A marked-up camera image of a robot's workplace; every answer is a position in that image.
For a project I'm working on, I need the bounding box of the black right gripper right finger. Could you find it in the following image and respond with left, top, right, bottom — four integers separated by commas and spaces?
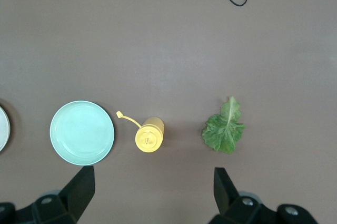
207, 167, 320, 224

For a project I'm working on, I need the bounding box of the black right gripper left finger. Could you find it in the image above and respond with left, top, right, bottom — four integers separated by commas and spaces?
0, 165, 95, 224

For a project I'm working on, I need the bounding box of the green lettuce leaf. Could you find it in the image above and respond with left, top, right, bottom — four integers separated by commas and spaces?
201, 95, 246, 155

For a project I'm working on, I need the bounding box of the yellow squeeze bottle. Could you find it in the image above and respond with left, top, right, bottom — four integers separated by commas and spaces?
116, 111, 165, 153

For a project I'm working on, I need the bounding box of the mint green plate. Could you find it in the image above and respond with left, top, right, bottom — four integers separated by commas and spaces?
49, 100, 116, 166

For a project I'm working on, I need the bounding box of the beige plate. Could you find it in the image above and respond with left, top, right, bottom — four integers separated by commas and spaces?
0, 105, 11, 153

